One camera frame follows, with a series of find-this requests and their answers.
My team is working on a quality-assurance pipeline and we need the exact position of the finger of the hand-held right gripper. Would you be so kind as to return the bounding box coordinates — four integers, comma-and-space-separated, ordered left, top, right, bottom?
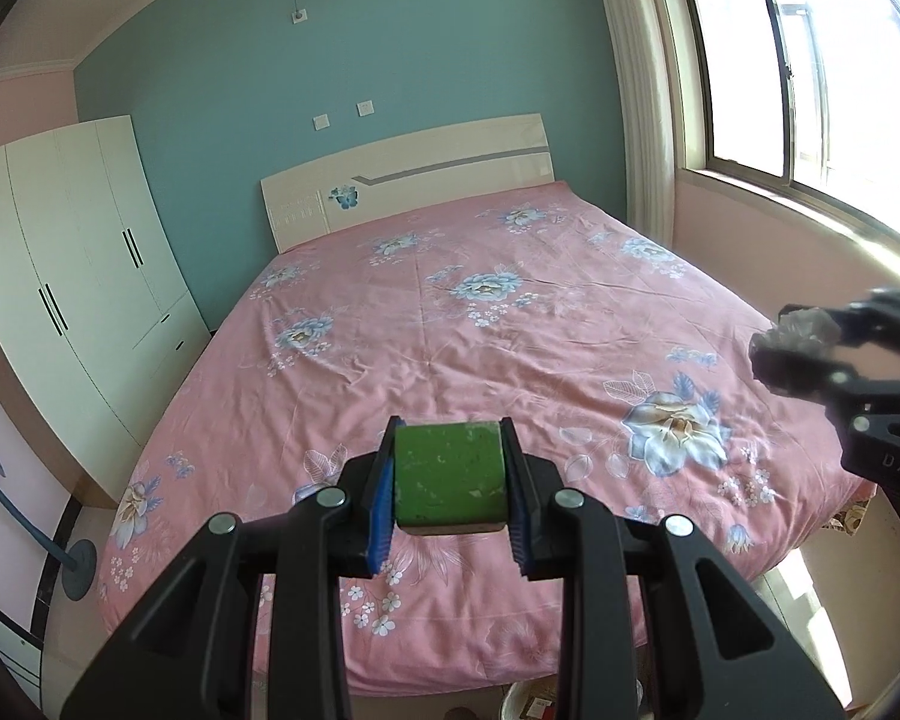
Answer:
780, 287, 900, 361
750, 337, 880, 421

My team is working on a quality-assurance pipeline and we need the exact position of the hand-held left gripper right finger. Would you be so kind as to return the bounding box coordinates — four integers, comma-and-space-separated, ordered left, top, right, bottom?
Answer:
499, 416, 848, 720

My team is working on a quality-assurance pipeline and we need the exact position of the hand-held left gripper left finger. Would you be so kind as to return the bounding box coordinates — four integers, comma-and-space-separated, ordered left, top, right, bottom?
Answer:
60, 415, 404, 720

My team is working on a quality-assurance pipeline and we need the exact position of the clear plastic wrapper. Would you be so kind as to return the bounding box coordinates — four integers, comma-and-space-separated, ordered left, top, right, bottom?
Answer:
750, 311, 842, 370

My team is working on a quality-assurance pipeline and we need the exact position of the green box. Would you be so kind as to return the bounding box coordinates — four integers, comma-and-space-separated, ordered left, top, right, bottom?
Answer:
393, 423, 510, 538

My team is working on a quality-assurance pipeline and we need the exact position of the white round trash bin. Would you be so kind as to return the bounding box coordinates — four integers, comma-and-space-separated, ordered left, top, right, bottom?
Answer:
499, 679, 572, 720

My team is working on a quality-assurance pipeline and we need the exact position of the floral mattress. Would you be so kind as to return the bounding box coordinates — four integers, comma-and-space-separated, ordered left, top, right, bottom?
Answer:
829, 506, 875, 537

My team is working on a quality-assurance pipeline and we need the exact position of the pink floral bedsheet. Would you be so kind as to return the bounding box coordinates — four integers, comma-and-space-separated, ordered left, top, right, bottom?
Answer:
96, 180, 880, 698

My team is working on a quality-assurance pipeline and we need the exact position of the window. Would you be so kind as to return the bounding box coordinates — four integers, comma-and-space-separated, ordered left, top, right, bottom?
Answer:
645, 0, 900, 212

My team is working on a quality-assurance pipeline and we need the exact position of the floor stand with blue pole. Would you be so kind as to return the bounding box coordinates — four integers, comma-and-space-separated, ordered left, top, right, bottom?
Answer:
0, 457, 100, 602

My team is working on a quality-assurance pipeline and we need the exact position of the cream curtain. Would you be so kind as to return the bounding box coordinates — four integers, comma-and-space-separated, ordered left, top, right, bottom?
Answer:
585, 0, 681, 250

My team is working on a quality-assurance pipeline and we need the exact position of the white headboard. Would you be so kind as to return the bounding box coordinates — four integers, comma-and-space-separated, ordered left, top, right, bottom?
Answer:
260, 113, 557, 255

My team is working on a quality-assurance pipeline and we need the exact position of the white wardrobe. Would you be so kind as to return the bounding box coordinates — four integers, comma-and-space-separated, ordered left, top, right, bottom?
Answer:
0, 115, 212, 509

